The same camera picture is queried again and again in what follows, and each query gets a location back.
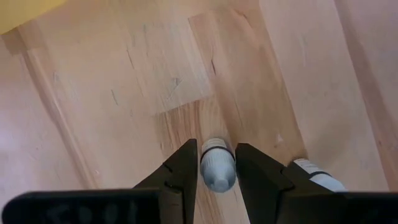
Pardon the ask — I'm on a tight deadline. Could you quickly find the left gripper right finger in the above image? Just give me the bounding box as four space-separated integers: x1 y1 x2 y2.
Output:
235 142 335 224

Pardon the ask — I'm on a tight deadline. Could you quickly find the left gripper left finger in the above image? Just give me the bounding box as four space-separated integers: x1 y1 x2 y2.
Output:
133 139 199 224

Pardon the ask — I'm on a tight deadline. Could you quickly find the small purple coloring bottle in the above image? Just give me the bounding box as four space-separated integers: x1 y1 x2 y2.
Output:
200 136 237 193

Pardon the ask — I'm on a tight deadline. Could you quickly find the small green coloring bottle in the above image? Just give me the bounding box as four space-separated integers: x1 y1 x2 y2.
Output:
292 157 348 193

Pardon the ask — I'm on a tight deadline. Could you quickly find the yellow translucent plastic bin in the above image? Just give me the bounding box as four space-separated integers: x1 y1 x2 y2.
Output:
0 0 68 35

